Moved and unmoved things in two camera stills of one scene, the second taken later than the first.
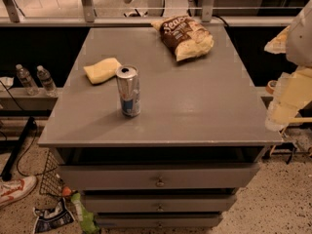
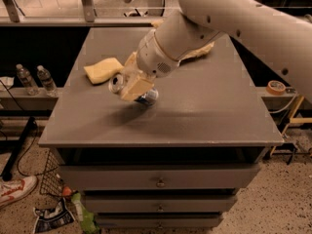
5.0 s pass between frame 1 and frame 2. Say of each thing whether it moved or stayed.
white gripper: moved
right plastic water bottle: stayed
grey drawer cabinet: stayed
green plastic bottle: stayed
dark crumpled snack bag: stayed
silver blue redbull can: moved
